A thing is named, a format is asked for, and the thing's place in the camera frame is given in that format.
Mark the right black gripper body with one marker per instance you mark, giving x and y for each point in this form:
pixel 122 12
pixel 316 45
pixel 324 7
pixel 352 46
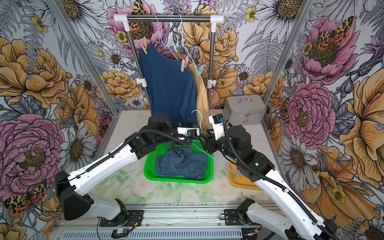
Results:
pixel 214 144

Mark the tan t-shirt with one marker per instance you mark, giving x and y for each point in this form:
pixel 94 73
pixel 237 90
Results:
pixel 202 98

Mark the slate blue t-shirt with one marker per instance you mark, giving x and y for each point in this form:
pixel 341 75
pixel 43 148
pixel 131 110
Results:
pixel 186 163

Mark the teal clothespin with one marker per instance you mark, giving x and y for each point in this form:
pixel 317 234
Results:
pixel 198 70

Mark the white clothespin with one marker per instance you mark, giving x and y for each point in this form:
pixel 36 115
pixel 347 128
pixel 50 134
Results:
pixel 175 47

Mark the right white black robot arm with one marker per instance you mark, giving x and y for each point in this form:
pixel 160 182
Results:
pixel 298 221

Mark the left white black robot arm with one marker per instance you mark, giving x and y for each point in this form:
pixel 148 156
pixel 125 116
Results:
pixel 73 189

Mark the yellow plastic tray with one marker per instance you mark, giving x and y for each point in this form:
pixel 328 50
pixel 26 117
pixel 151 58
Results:
pixel 236 179

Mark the silver metal case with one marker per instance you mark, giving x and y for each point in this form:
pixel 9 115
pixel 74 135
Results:
pixel 244 110

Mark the green perforated plastic basket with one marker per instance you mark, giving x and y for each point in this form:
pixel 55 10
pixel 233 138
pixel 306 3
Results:
pixel 150 172

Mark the dark navy t-shirt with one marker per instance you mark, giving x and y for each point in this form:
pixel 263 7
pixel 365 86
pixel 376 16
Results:
pixel 172 91

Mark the tan clothespin on navy shirt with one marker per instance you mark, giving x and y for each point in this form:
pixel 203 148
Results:
pixel 144 46

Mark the metal clothes rack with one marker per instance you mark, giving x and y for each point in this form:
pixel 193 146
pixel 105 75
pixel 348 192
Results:
pixel 212 19

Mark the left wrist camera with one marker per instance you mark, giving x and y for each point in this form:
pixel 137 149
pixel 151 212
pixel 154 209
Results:
pixel 184 131

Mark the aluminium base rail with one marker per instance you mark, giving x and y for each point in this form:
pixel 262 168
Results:
pixel 180 222

